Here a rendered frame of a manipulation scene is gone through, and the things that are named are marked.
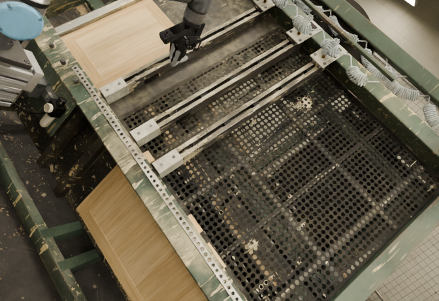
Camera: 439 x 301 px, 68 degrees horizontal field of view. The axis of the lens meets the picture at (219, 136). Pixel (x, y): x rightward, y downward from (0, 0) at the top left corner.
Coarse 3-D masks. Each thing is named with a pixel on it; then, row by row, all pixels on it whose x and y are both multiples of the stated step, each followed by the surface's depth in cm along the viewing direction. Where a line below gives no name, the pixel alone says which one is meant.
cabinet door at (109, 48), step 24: (144, 0) 194; (96, 24) 183; (120, 24) 185; (144, 24) 186; (168, 24) 187; (72, 48) 175; (96, 48) 176; (120, 48) 178; (144, 48) 179; (168, 48) 180; (96, 72) 169; (120, 72) 171
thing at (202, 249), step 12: (84, 84) 162; (96, 96) 159; (108, 120) 154; (120, 132) 152; (132, 144) 150; (156, 180) 143; (168, 204) 139; (180, 216) 137; (192, 240) 134; (204, 252) 132; (216, 264) 130; (216, 276) 129; (240, 300) 125
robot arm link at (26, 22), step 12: (0, 0) 84; (12, 0) 84; (24, 0) 84; (36, 0) 86; (48, 0) 90; (0, 12) 83; (12, 12) 84; (24, 12) 85; (36, 12) 87; (0, 24) 85; (12, 24) 86; (24, 24) 88; (36, 24) 89; (12, 36) 89; (24, 36) 90; (36, 36) 91
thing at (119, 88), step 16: (256, 0) 188; (240, 16) 186; (256, 16) 188; (208, 32) 180; (224, 32) 180; (208, 48) 182; (160, 64) 168; (128, 80) 165; (144, 80) 168; (112, 96) 161
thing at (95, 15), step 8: (120, 0) 189; (128, 0) 190; (136, 0) 191; (104, 8) 186; (112, 8) 186; (120, 8) 189; (88, 16) 182; (96, 16) 183; (104, 16) 186; (64, 24) 179; (72, 24) 179; (80, 24) 180; (64, 32) 177
